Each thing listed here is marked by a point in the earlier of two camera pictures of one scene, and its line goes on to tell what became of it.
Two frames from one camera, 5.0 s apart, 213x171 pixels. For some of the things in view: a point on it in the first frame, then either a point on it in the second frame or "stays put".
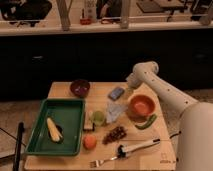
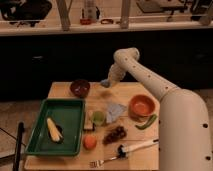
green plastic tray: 68,117 stays put
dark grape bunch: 114,135 stays put
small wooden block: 88,123 stays put
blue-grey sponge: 115,93 to 105,83
